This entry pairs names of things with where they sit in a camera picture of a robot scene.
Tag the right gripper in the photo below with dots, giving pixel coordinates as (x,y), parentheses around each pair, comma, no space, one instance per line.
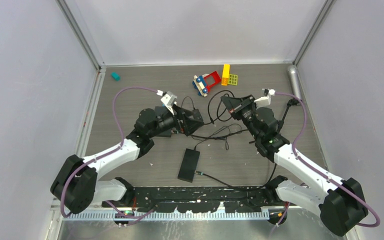
(235,105)

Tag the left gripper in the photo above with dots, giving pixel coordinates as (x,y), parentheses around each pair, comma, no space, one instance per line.
(189,125)

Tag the black network switch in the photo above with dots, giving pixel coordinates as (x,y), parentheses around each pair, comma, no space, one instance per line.
(188,165)

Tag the black mini tripod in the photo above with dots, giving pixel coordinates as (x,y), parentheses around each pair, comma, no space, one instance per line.
(290,103)

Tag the silver microphone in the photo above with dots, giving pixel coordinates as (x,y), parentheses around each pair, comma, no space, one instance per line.
(294,79)

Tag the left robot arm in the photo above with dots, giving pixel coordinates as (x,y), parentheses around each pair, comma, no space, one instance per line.
(78,184)

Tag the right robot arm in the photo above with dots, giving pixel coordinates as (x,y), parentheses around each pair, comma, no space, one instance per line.
(339,203)

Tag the lime green grid plate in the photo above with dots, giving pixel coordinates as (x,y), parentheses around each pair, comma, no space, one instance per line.
(233,80)

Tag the yellow toy brick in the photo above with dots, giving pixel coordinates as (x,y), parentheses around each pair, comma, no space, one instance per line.
(225,74)

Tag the red blue toy vehicle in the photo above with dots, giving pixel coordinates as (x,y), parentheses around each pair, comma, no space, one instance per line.
(204,83)

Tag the teal block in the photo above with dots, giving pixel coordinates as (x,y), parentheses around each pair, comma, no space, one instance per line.
(115,76)

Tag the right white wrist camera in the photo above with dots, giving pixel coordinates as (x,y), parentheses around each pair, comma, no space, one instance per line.
(265,99)

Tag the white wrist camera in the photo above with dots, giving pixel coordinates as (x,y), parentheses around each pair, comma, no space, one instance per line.
(265,99)
(168,100)

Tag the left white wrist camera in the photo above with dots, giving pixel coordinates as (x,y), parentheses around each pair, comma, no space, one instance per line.
(168,100)

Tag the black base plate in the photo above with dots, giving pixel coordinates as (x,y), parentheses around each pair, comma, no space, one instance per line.
(199,199)

